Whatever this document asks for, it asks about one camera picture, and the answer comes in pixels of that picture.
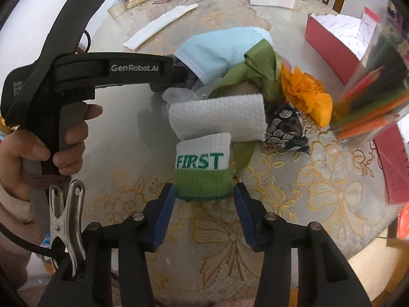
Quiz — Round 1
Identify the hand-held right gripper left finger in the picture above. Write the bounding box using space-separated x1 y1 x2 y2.
38 182 177 307

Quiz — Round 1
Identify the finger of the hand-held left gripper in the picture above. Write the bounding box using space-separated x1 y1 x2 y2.
173 58 195 82

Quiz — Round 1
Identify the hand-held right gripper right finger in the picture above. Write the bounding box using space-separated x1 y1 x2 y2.
233 182 373 307

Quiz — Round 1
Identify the grey knitted cloth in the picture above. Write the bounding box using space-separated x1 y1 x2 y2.
149 54 205 94

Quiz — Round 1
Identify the blue face mask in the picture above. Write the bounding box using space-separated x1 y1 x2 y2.
175 27 274 85

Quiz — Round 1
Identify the white green wristband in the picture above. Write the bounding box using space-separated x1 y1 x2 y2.
174 133 236 203

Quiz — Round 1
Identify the navy wave-patterned cloth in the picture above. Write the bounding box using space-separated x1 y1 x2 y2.
264 102 311 155

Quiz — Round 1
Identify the red cardboard box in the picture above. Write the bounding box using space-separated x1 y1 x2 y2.
305 6 384 85

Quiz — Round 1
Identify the person's left forearm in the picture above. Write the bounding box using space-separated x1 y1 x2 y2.
0 182 53 295

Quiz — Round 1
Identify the person's left hand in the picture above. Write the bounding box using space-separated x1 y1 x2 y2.
0 104 103 203

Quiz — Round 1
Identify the lace tablecloth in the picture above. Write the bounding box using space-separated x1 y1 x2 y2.
73 0 404 307

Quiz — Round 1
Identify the folded white paper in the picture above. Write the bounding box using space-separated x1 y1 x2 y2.
123 3 199 51

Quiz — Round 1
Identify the white towel roll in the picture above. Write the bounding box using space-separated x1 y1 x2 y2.
168 93 268 143

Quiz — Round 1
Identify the tan plush toy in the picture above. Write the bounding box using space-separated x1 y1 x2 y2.
220 83 263 98

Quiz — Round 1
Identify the clear tape roll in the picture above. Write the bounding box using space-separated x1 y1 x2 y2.
107 0 128 17

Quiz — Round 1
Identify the artificial flower with fruit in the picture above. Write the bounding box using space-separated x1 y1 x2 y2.
208 40 286 178

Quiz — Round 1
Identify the metal spring clip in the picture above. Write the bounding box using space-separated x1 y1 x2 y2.
49 179 87 279

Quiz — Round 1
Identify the orange fabric flower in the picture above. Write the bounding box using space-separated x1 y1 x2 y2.
279 65 333 127

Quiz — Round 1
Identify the red plastic stool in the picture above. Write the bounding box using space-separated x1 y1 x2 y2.
398 203 409 240

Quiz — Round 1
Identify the jar of coloured pencils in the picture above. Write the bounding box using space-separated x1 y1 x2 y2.
329 3 409 141

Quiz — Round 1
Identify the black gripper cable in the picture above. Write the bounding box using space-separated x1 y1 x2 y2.
0 222 67 263

